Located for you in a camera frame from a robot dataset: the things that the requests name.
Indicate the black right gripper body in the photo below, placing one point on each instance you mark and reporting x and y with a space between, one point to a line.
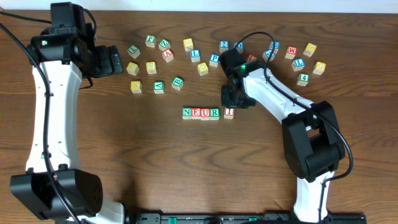
230 98

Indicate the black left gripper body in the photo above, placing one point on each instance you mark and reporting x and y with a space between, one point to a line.
106 61

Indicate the red I wooden block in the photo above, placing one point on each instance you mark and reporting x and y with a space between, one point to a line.
229 113

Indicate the green R wooden block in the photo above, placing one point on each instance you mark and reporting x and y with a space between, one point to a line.
214 113

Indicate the red u wooden block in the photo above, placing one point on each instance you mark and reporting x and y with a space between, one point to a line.
250 58
205 114

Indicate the red E wooden block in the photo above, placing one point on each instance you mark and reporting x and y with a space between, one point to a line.
196 113

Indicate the blue P wooden block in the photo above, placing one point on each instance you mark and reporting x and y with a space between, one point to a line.
214 60

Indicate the yellow S wooden block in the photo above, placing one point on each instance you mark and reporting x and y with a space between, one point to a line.
151 67

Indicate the green N wooden block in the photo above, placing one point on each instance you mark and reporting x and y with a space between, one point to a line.
186 113

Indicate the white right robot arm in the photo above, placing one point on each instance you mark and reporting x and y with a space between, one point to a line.
312 147

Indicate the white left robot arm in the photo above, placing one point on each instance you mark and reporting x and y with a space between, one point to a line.
54 187

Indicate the yellow C wooden block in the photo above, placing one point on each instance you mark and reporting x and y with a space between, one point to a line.
132 68

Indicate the green 7 wooden block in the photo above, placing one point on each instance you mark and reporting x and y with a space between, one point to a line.
133 51

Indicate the yellow K wooden block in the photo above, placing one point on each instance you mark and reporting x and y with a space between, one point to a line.
136 86

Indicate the yellow Q wooden block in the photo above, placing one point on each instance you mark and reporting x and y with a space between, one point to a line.
202 69

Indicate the green J wooden block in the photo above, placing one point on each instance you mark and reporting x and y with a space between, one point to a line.
150 41

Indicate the blue D wooden block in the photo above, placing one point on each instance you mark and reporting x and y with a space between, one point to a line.
239 46

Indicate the blue 2 wooden block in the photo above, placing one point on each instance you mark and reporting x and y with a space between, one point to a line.
224 46

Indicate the green V wooden block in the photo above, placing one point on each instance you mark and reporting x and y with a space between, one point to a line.
159 87

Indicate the green B wooden block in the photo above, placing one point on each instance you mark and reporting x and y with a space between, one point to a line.
177 83

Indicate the blue 5 wooden block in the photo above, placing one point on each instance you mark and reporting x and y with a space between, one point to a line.
268 55

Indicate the blue L wooden block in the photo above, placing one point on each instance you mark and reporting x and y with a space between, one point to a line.
195 55

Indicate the green Z wooden block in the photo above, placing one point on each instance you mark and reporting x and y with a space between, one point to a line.
164 44

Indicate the red A wooden block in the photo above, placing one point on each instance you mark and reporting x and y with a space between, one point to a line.
168 55

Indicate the yellow 6 wooden block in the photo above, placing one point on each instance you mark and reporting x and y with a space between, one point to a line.
188 44

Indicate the blue D block right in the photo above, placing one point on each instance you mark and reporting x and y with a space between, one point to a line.
275 45

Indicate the green 4 wooden block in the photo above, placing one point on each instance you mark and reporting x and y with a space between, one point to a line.
303 79

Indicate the blue L block right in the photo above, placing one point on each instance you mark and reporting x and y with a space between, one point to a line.
298 64

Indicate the red M wooden block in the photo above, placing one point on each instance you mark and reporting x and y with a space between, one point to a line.
291 52

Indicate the yellow block far right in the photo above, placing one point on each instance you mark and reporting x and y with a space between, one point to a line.
310 49

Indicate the yellow G block right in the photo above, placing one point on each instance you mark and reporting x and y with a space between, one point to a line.
319 68

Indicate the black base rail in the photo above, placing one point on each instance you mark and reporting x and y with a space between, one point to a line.
156 218

